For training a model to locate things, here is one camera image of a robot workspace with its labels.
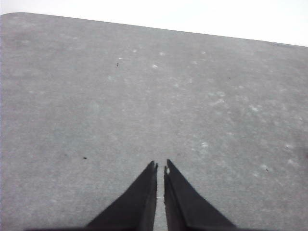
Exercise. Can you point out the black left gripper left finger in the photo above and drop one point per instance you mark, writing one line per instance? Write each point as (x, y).
(137, 204)

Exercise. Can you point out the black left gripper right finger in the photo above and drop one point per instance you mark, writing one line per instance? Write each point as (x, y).
(185, 207)

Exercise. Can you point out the grey table cloth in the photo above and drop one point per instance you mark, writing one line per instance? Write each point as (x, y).
(120, 96)

